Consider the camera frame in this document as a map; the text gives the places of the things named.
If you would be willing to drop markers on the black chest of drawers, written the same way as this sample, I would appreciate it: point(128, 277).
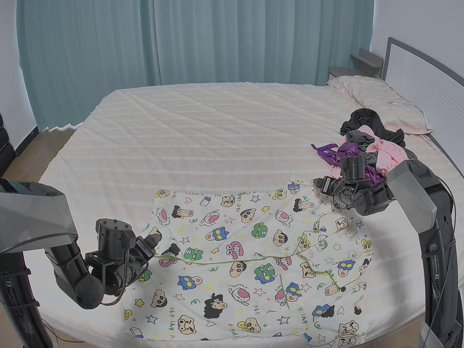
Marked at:
point(5, 143)

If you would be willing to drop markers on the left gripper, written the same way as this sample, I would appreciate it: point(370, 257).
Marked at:
point(139, 256)

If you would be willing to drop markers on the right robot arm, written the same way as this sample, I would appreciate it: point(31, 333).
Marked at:
point(435, 248)

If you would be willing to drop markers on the grey bedside table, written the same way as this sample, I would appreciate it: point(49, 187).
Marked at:
point(355, 69)

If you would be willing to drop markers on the blue-green curtain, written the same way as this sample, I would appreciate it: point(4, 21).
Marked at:
point(108, 31)

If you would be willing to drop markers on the cream pillow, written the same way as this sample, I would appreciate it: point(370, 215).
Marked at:
point(384, 100)

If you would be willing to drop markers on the pile of clothes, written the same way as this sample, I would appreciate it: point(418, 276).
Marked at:
point(384, 154)

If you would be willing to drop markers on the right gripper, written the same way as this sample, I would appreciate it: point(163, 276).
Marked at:
point(340, 198)

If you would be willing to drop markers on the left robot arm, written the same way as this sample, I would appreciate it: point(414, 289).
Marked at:
point(69, 266)

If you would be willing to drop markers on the white printed pyjama top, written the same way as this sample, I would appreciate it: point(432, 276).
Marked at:
point(246, 266)

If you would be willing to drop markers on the bed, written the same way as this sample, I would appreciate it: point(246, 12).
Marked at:
point(217, 129)

